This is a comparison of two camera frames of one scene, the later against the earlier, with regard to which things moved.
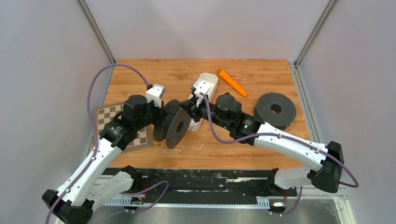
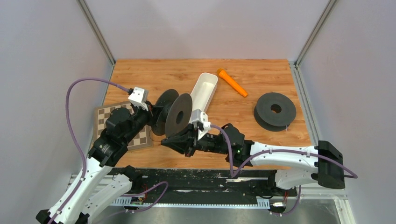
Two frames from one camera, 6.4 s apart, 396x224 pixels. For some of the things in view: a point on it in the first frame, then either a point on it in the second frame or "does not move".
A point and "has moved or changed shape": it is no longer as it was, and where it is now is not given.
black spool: (275, 109) does not move
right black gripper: (191, 108) to (186, 142)
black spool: (174, 126) has moved or changed shape
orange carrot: (223, 74) does not move
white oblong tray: (212, 79) does not move
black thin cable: (177, 136) has moved or changed shape
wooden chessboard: (104, 114) does not move
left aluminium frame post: (86, 10) does not move
